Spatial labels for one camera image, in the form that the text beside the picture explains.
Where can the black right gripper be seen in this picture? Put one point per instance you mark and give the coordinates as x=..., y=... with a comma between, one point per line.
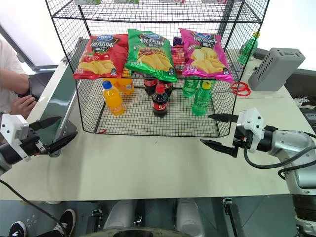
x=240, y=138

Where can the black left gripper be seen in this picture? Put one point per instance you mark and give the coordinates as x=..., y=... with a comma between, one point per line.
x=30, y=144

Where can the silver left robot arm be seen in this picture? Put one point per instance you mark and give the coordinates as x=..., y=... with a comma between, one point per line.
x=6, y=155

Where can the person's bare forearm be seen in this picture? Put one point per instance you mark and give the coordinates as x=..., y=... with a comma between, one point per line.
x=14, y=84

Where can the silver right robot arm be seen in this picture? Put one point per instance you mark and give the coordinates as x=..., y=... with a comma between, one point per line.
x=296, y=145

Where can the green conveyor belt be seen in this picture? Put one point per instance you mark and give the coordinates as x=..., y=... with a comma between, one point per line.
x=59, y=96

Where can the person's hand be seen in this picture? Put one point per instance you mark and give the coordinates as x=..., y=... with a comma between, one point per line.
x=23, y=103

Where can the green soda bottle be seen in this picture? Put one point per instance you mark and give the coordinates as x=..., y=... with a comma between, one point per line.
x=202, y=101
x=188, y=87
x=248, y=49

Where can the red scissors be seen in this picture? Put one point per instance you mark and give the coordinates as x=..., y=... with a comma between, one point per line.
x=240, y=91

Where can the orange soda bottle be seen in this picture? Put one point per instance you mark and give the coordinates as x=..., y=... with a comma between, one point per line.
x=126, y=86
x=113, y=101

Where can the cola bottle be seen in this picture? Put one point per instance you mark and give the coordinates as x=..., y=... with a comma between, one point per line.
x=149, y=86
x=160, y=103
x=168, y=87

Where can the pink chip bag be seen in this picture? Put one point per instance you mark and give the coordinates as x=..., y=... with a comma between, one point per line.
x=205, y=54

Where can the person in white shirt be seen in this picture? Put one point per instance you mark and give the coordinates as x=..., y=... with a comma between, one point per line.
x=7, y=66

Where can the grey vented box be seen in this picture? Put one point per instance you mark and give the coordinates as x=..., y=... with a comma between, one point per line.
x=274, y=69

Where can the red snack pack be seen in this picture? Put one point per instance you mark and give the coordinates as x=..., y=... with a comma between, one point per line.
x=177, y=58

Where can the black white sneaker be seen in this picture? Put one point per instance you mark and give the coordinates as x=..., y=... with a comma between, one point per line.
x=17, y=229
x=65, y=221

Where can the red chip bag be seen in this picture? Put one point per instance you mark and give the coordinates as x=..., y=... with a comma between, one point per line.
x=103, y=56

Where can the black machine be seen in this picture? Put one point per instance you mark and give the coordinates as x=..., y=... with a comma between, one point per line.
x=303, y=86

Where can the purple snack pack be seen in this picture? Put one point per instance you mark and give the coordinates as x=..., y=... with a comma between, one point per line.
x=177, y=41

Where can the green chip bag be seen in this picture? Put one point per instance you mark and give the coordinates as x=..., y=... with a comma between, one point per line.
x=148, y=54

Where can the red white snack box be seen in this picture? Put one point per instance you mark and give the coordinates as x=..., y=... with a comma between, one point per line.
x=213, y=1
x=172, y=1

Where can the green snack box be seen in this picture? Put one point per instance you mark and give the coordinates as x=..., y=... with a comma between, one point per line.
x=126, y=1
x=87, y=1

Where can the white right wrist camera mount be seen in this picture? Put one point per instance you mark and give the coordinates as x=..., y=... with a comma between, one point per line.
x=251, y=123

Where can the black table frame leg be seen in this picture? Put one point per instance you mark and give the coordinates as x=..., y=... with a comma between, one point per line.
x=234, y=217

